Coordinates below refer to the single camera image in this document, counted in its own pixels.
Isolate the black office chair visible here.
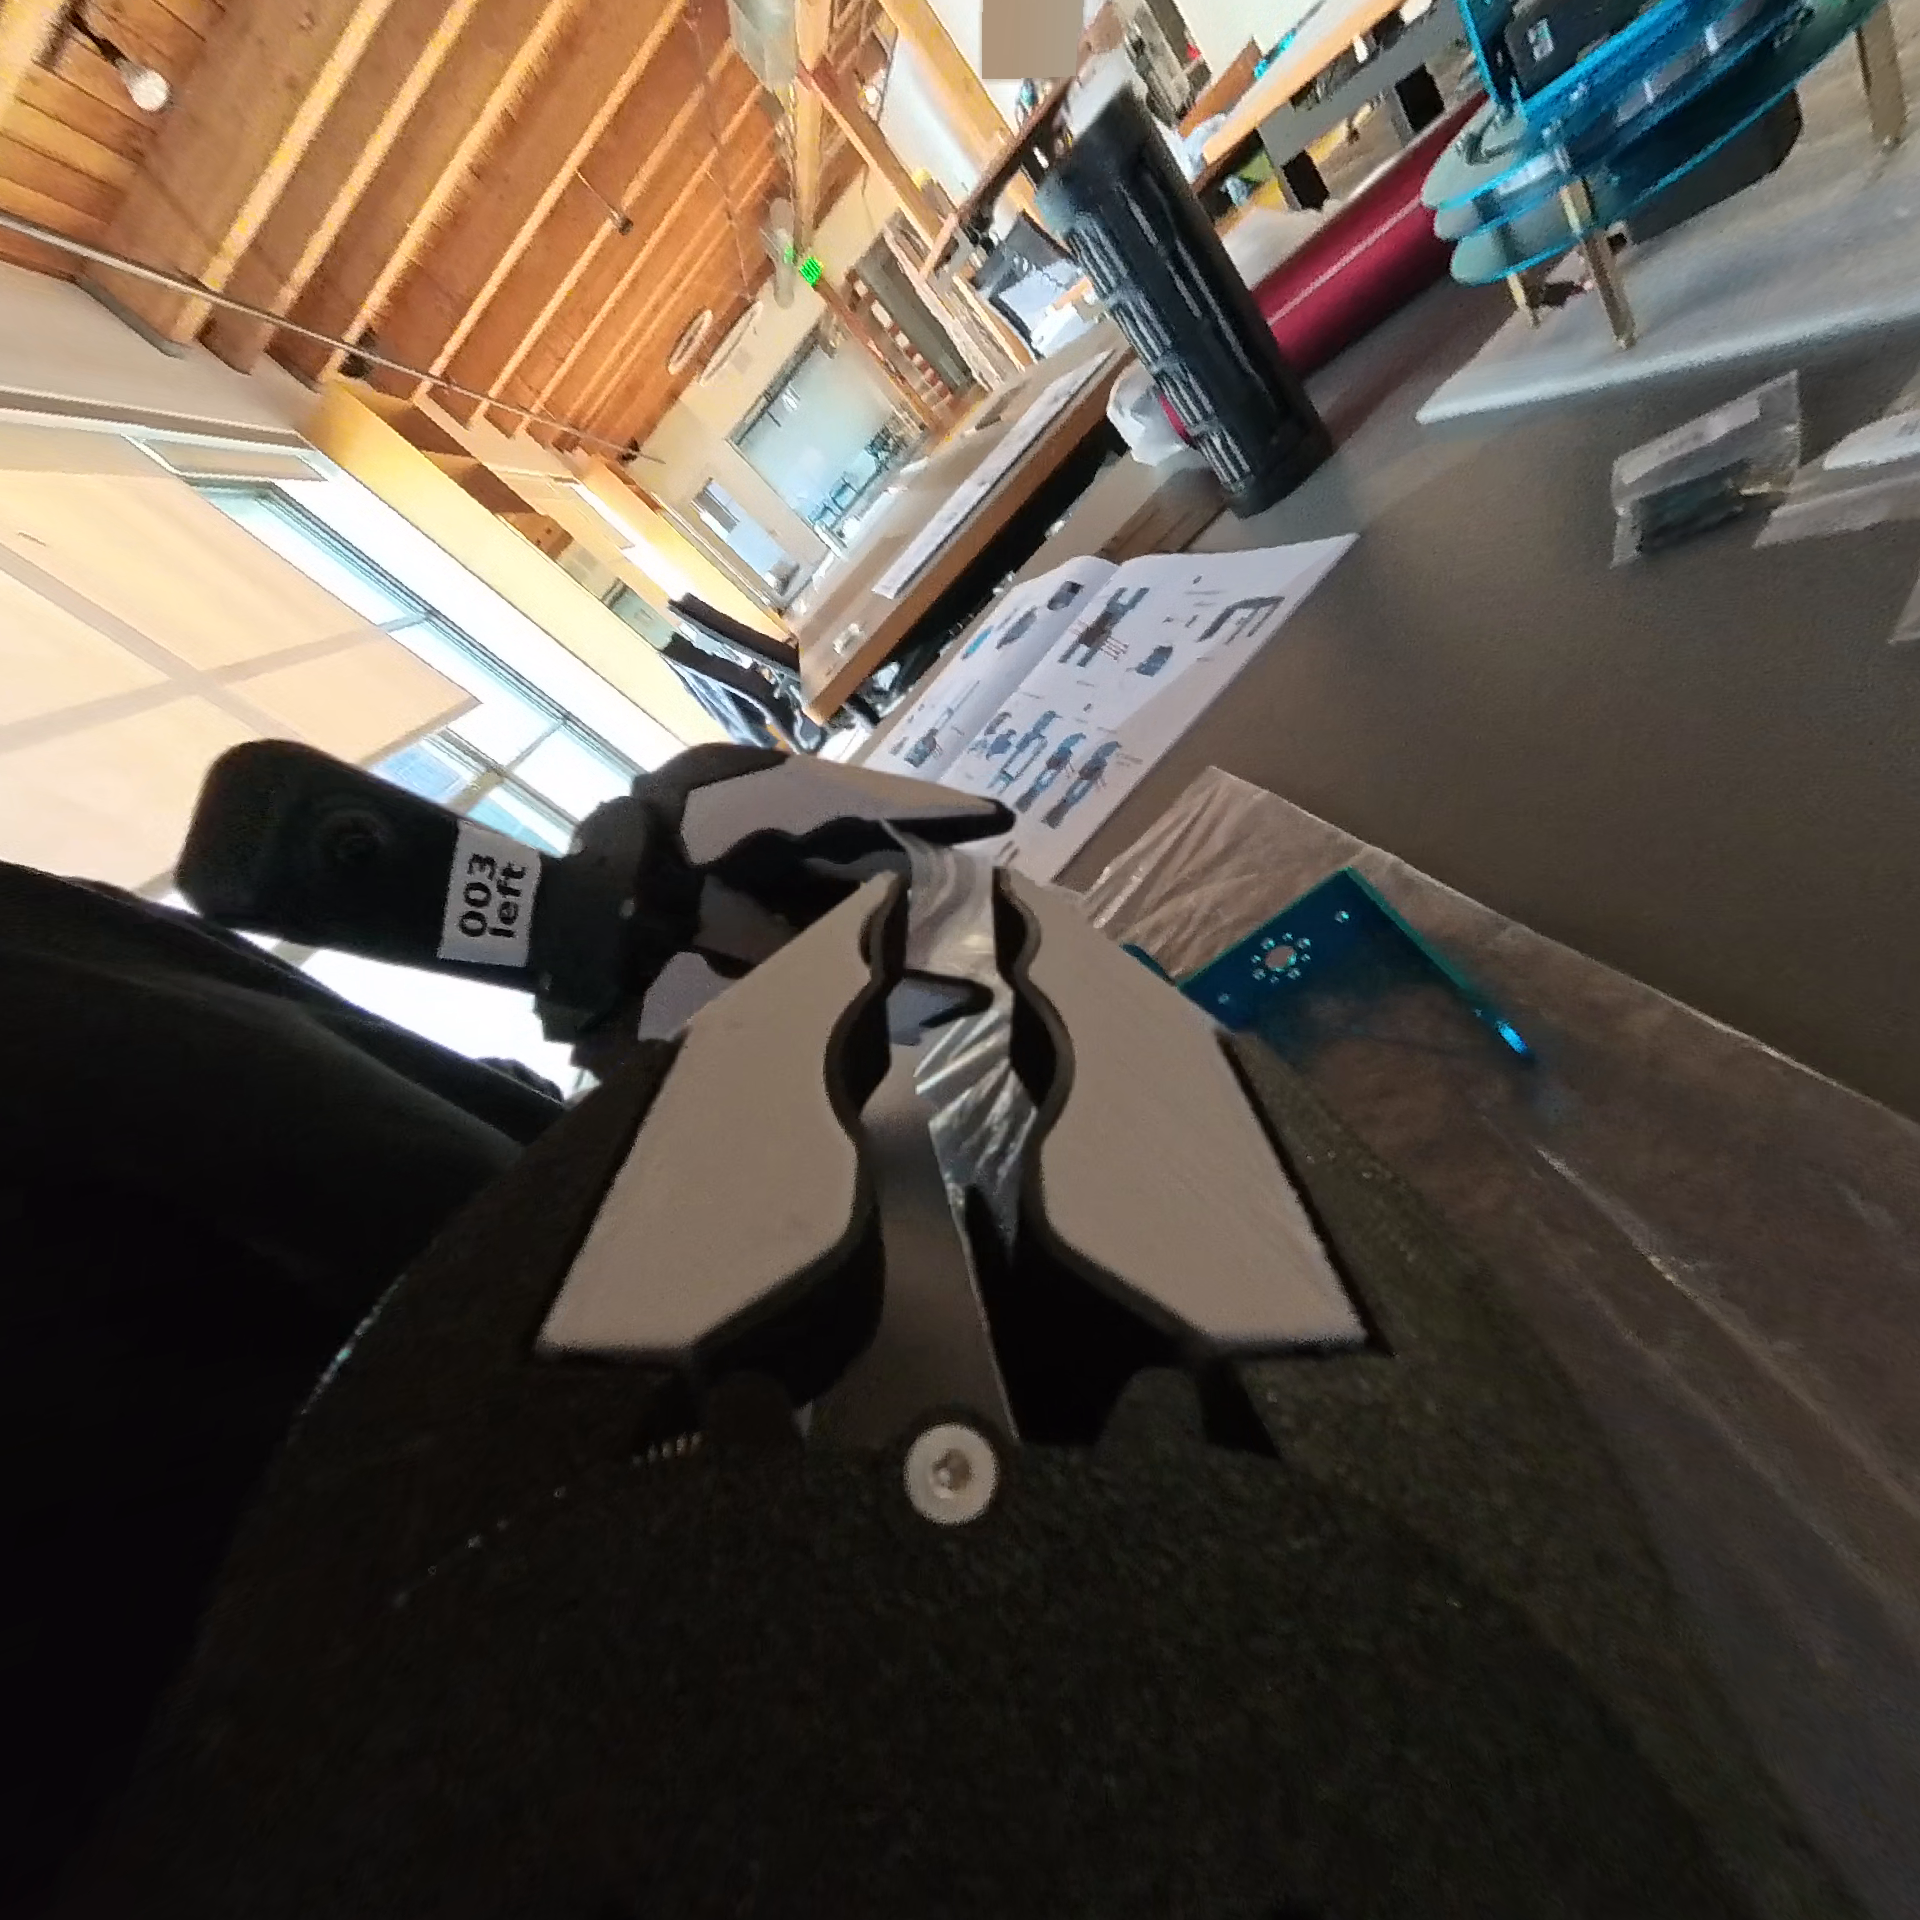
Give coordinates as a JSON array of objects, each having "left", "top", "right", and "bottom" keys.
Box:
[{"left": 656, "top": 590, "right": 828, "bottom": 755}]

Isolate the maroon cylinder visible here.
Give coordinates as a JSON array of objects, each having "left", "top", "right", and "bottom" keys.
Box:
[{"left": 1239, "top": 143, "right": 1468, "bottom": 381}]

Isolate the black ribbed cylinder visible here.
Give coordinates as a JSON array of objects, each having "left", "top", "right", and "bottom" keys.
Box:
[{"left": 1032, "top": 84, "right": 1333, "bottom": 524}]

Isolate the printed instruction manual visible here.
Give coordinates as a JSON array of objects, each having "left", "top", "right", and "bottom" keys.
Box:
[{"left": 862, "top": 532, "right": 1363, "bottom": 883}]

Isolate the clear bag of tiny nuts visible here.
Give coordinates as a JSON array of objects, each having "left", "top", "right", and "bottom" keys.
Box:
[{"left": 888, "top": 840, "right": 1039, "bottom": 1213}]

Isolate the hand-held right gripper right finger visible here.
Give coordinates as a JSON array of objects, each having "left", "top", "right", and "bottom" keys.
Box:
[{"left": 963, "top": 883, "right": 1372, "bottom": 1447}]

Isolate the wooden-edged table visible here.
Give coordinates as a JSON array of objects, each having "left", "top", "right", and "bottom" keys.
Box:
[{"left": 788, "top": 347, "right": 1148, "bottom": 724}]

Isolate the person's dark jacket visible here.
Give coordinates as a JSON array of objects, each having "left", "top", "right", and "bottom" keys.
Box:
[{"left": 0, "top": 862, "right": 577, "bottom": 1920}]

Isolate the large clear plastic bag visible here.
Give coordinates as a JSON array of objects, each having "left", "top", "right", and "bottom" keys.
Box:
[{"left": 1072, "top": 766, "right": 1920, "bottom": 1920}]

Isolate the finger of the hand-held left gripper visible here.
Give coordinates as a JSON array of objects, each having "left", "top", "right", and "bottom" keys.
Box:
[
  {"left": 683, "top": 755, "right": 1020, "bottom": 909},
  {"left": 642, "top": 883, "right": 806, "bottom": 1041}
]

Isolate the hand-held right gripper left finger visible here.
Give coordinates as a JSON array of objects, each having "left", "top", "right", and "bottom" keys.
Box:
[{"left": 533, "top": 871, "right": 911, "bottom": 1409}]

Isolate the blue acrylic robot base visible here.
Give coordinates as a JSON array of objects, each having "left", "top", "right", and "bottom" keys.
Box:
[{"left": 1420, "top": 0, "right": 1893, "bottom": 354}]

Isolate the white foam sheet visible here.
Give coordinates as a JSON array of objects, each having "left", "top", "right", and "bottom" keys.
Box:
[{"left": 1414, "top": 167, "right": 1920, "bottom": 431}]

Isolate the large glass window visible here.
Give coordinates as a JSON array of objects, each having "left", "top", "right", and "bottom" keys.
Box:
[{"left": 0, "top": 437, "right": 725, "bottom": 1102}]

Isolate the large blue U bracket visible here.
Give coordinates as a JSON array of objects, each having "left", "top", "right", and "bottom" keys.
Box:
[{"left": 1176, "top": 864, "right": 1541, "bottom": 1068}]

